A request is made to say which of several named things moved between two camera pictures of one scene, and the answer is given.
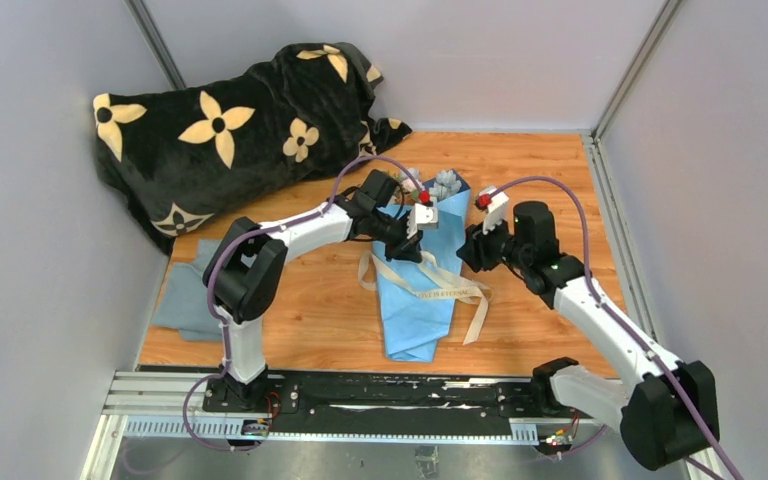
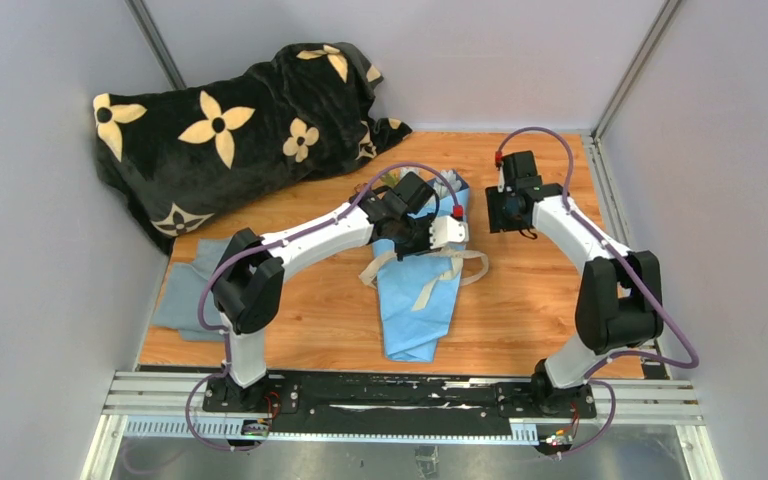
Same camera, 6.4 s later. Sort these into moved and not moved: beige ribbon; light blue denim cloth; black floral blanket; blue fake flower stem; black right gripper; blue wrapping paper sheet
Moved: beige ribbon; black right gripper
Not moved: blue wrapping paper sheet; blue fake flower stem; black floral blanket; light blue denim cloth
